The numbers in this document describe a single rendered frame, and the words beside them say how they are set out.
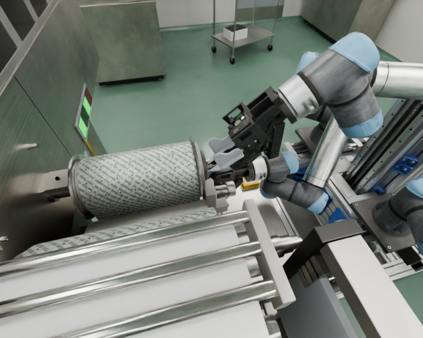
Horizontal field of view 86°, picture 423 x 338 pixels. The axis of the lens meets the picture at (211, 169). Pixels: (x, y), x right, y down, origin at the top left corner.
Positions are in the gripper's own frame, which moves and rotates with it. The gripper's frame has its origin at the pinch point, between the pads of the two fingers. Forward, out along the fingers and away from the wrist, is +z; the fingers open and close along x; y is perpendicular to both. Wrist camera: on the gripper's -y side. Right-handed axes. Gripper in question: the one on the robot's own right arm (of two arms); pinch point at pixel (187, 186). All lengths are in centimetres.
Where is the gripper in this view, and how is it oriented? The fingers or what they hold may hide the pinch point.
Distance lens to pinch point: 70.4
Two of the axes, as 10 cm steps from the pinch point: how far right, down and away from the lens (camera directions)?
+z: -9.7, 1.8, -1.5
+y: 0.0, -6.3, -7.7
